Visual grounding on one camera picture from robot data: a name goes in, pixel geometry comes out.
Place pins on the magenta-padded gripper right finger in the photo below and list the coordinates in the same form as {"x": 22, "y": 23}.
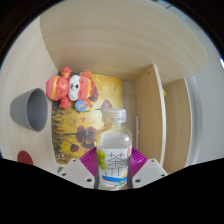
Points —
{"x": 148, "y": 171}

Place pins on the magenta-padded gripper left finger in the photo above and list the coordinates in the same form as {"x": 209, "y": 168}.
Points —
{"x": 76, "y": 173}

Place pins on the clear plastic drink bottle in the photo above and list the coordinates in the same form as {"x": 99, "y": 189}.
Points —
{"x": 114, "y": 150}

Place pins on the yellow poppy painting canvas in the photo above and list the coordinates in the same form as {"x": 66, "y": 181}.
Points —
{"x": 80, "y": 133}

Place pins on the flat round red coaster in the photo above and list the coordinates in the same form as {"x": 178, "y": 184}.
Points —
{"x": 25, "y": 158}

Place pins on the grey mug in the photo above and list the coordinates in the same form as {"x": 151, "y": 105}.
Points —
{"x": 25, "y": 110}

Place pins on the red plush toy figure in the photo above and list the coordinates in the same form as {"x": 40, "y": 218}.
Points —
{"x": 66, "y": 87}

